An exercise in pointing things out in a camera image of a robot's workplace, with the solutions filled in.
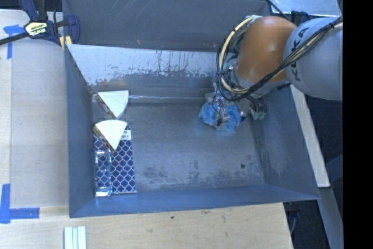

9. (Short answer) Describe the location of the blue cloth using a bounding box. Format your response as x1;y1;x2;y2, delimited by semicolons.
198;101;243;135

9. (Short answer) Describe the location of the grey metal bin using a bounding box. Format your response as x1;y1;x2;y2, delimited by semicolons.
61;0;322;219

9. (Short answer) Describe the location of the white wedge block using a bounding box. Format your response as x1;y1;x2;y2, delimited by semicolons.
92;120;129;151
93;90;130;121

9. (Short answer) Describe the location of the blue patterned box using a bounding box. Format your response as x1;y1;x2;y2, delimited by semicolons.
93;124;138;195

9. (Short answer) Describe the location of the clear glass block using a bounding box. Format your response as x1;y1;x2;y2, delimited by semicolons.
93;148;114;198

